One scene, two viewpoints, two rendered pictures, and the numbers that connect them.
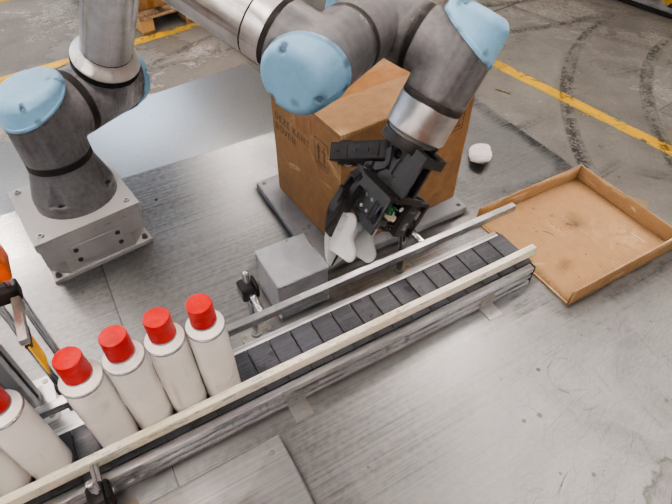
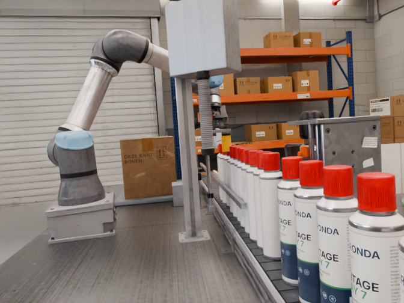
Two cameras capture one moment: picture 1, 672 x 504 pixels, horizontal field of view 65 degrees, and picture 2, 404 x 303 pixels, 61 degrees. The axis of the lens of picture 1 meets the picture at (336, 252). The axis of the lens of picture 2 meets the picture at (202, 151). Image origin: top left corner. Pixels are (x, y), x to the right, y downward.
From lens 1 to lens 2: 1.44 m
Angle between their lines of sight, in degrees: 71
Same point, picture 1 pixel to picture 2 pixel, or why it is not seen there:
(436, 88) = (217, 92)
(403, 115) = (214, 98)
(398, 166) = (218, 112)
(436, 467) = not seen: hidden behind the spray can
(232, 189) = not seen: hidden behind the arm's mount
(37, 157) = (91, 162)
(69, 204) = (101, 190)
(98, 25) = (93, 108)
